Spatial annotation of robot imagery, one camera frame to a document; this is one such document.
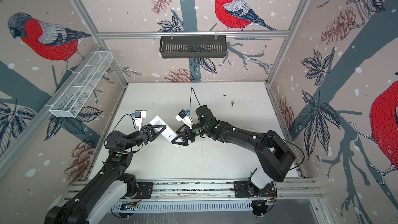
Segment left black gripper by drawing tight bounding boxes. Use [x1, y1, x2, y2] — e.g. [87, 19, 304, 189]
[123, 125, 166, 152]

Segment white remote control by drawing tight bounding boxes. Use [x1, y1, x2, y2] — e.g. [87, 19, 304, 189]
[150, 116, 177, 143]

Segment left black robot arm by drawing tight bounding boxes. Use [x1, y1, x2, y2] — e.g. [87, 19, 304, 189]
[44, 124, 166, 224]

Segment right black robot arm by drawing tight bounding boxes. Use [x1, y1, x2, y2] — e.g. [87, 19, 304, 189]
[171, 105, 296, 199]

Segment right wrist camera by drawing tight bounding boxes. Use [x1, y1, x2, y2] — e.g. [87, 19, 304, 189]
[176, 110, 193, 129]

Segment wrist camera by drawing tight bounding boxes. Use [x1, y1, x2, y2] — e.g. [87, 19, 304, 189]
[176, 110, 193, 129]
[131, 110, 147, 130]

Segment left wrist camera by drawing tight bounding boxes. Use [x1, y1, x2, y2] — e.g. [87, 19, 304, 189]
[131, 110, 147, 130]

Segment aluminium front rail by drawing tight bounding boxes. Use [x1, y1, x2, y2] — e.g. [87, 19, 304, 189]
[137, 177, 323, 201]

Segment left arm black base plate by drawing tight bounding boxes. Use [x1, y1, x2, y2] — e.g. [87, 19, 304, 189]
[123, 182, 153, 200]

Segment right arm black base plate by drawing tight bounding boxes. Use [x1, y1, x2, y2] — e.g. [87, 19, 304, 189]
[233, 180, 277, 198]

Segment white perforated cable duct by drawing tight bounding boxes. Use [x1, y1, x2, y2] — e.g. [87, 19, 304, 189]
[112, 200, 253, 214]

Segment black wall basket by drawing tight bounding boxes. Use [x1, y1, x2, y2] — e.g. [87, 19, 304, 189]
[159, 35, 227, 59]

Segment white wire mesh basket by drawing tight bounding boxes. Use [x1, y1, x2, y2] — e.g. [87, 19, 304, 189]
[49, 51, 114, 118]

